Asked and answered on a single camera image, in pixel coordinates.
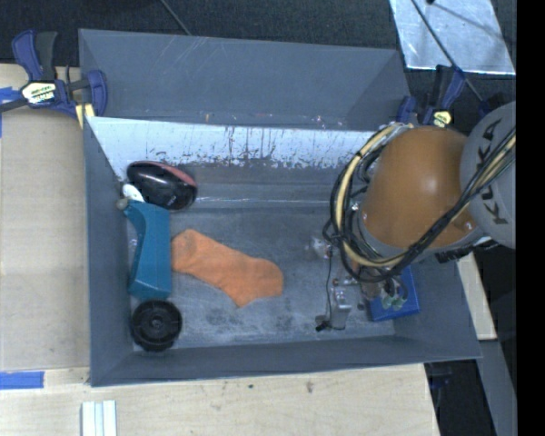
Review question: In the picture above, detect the pale wood board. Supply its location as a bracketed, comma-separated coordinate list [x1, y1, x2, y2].
[0, 104, 93, 372]

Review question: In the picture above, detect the orange cloth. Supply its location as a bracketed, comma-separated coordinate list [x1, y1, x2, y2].
[169, 228, 285, 309]

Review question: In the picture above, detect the grey metal bin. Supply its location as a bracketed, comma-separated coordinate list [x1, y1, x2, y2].
[77, 28, 483, 388]

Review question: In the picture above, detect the blue box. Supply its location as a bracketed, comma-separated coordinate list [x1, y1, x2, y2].
[365, 264, 421, 322]

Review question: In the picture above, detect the black ribbed wheel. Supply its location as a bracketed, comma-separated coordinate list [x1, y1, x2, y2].
[130, 298, 184, 353]

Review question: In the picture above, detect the teal spray bottle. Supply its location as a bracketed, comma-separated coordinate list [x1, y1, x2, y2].
[115, 197, 173, 302]

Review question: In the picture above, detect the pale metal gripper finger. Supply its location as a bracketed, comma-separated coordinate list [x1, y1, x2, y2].
[308, 236, 335, 261]
[329, 287, 353, 332]

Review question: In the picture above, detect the small white object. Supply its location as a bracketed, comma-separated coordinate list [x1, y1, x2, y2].
[121, 183, 146, 203]

